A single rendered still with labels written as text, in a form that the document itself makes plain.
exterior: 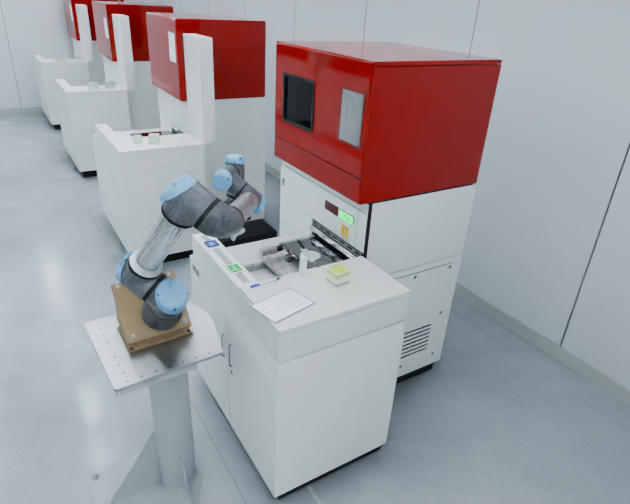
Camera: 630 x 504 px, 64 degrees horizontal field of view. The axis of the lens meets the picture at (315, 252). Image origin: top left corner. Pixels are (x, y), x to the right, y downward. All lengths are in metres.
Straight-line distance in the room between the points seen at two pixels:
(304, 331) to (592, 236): 2.00
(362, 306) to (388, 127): 0.76
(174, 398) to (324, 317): 0.72
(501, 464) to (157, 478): 1.66
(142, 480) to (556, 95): 2.99
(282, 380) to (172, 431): 0.59
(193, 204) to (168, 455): 1.27
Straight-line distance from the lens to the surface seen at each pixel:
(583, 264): 3.40
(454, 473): 2.75
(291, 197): 2.84
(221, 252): 2.35
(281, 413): 2.07
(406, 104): 2.22
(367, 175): 2.19
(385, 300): 2.05
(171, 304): 1.80
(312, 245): 2.55
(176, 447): 2.39
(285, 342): 1.85
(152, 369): 1.92
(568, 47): 3.36
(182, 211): 1.53
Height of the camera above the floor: 2.03
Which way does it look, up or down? 27 degrees down
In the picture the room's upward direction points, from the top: 4 degrees clockwise
